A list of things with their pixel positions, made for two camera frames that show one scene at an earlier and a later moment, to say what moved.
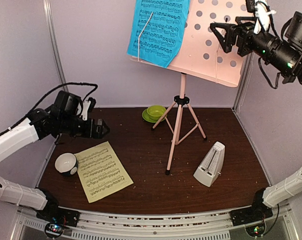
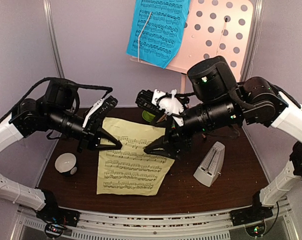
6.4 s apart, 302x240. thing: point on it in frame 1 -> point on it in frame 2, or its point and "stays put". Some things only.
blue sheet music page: [158, 30] stays put
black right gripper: [244, 28] -> [172, 135]
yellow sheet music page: [101, 171] -> [129, 170]
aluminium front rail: [198, 224] stays put
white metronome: [210, 168] stays put
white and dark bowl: [66, 163] stays put
